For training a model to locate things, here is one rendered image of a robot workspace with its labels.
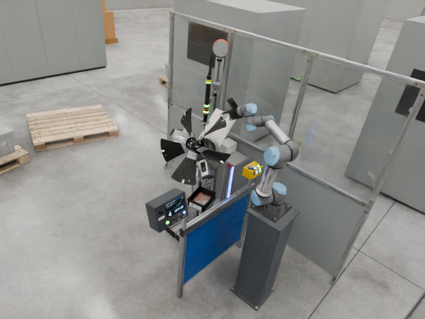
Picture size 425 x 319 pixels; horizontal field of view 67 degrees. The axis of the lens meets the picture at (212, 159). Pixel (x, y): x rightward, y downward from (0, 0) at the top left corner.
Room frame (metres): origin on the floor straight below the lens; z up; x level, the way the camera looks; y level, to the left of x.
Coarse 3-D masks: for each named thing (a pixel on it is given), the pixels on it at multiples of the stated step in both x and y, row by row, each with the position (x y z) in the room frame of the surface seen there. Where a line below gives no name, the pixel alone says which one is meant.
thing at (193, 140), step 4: (188, 140) 2.45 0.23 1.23; (192, 140) 2.43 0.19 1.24; (196, 140) 2.42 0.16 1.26; (188, 144) 2.41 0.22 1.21; (192, 144) 2.41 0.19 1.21; (196, 144) 2.39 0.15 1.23; (200, 144) 2.44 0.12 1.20; (204, 144) 2.48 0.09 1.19; (188, 148) 2.38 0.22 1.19; (192, 148) 2.37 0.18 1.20; (196, 148) 2.39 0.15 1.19; (196, 152) 2.44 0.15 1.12
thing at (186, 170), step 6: (186, 162) 2.33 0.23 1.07; (192, 162) 2.35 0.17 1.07; (180, 168) 2.29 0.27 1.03; (186, 168) 2.30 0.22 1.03; (192, 168) 2.31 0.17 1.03; (174, 174) 2.26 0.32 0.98; (180, 174) 2.26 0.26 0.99; (186, 174) 2.27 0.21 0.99; (192, 174) 2.28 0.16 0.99; (180, 180) 2.23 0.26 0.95; (186, 180) 2.23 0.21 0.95; (192, 180) 2.24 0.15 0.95
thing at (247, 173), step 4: (252, 164) 2.42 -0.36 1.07; (256, 164) 2.43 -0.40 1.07; (260, 164) 2.44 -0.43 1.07; (244, 168) 2.35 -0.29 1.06; (248, 168) 2.34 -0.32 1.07; (252, 168) 2.35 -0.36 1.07; (256, 168) 2.36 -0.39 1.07; (244, 172) 2.35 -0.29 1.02; (248, 172) 2.32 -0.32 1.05; (252, 172) 2.30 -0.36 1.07; (260, 172) 2.40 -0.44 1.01; (244, 176) 2.34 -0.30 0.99; (248, 176) 2.32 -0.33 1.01; (252, 176) 2.31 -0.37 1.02; (256, 176) 2.36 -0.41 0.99
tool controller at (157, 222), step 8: (168, 192) 1.70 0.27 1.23; (176, 192) 1.69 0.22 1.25; (184, 192) 1.70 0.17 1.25; (152, 200) 1.61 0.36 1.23; (160, 200) 1.60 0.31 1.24; (168, 200) 1.60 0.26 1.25; (176, 200) 1.64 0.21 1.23; (184, 200) 1.68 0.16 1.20; (152, 208) 1.52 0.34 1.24; (160, 208) 1.53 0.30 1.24; (168, 208) 1.57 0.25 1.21; (176, 208) 1.62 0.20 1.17; (184, 208) 1.66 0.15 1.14; (152, 216) 1.52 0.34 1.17; (160, 216) 1.51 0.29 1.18; (176, 216) 1.60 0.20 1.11; (184, 216) 1.64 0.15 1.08; (152, 224) 1.52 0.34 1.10; (160, 224) 1.50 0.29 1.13; (168, 224) 1.54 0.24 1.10; (160, 232) 1.48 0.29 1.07
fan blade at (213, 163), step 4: (204, 152) 2.35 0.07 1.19; (208, 152) 2.35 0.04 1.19; (212, 152) 2.36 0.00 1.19; (216, 152) 2.36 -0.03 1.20; (220, 152) 2.36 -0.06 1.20; (204, 156) 2.29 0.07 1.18; (208, 156) 2.29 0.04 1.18; (212, 156) 2.29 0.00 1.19; (216, 156) 2.29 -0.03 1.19; (220, 156) 2.29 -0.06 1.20; (224, 156) 2.29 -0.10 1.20; (228, 156) 2.29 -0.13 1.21; (208, 160) 2.25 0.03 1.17; (212, 160) 2.25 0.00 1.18; (216, 160) 2.25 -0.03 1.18; (220, 160) 2.25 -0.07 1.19; (224, 160) 2.24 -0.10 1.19; (208, 164) 2.21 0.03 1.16; (212, 164) 2.21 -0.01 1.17; (216, 164) 2.21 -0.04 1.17; (220, 164) 2.21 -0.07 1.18; (212, 168) 2.17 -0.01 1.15
